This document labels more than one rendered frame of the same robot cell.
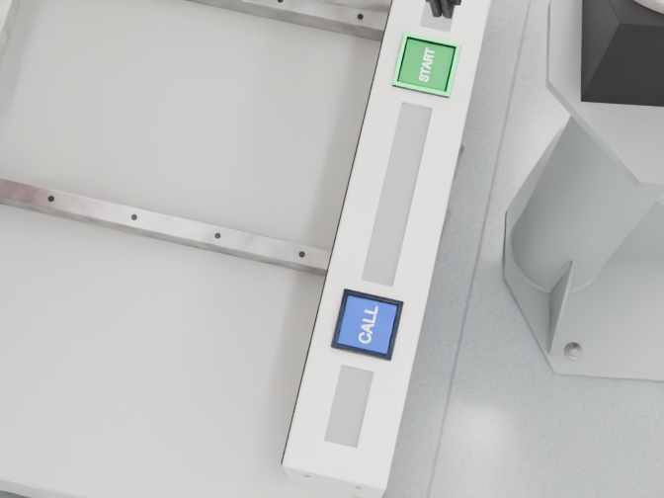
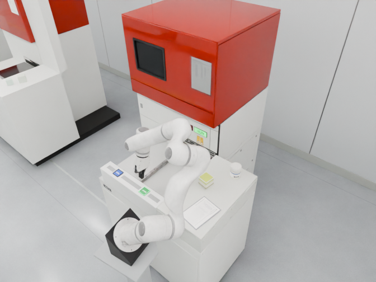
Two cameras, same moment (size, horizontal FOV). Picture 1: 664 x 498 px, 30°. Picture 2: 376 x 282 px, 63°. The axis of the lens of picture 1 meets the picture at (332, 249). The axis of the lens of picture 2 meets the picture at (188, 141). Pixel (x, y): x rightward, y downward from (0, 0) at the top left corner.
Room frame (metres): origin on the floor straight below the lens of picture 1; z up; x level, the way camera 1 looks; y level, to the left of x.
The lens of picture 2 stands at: (1.35, -1.12, 2.46)
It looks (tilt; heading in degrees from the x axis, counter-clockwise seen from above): 40 degrees down; 117
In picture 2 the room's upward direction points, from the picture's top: 1 degrees counter-clockwise
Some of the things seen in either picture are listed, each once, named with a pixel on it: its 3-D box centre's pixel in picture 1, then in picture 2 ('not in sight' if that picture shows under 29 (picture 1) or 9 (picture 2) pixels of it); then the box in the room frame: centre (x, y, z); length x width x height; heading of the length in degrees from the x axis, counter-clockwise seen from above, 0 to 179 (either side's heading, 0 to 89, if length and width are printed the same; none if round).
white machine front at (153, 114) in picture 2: not in sight; (175, 126); (0.37, 0.54, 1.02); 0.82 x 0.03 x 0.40; 167
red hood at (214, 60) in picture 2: not in sight; (201, 53); (0.45, 0.84, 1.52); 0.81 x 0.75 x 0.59; 167
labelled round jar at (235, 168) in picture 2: not in sight; (235, 170); (0.96, 0.29, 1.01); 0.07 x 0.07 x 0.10
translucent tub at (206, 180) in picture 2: not in sight; (206, 180); (0.82, 0.14, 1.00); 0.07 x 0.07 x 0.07; 69
